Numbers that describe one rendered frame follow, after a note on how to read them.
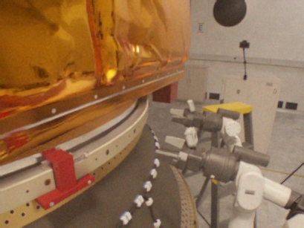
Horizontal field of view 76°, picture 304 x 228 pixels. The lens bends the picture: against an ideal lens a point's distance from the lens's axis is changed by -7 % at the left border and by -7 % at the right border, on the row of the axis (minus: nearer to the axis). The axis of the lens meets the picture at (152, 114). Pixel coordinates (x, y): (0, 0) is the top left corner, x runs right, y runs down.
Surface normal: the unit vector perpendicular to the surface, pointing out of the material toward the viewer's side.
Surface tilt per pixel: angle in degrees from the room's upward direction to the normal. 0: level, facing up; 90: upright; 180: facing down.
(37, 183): 90
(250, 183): 82
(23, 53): 88
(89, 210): 62
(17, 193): 90
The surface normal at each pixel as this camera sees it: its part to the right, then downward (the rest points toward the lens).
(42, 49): 0.94, 0.09
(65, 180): 0.81, 0.20
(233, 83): -0.39, 0.29
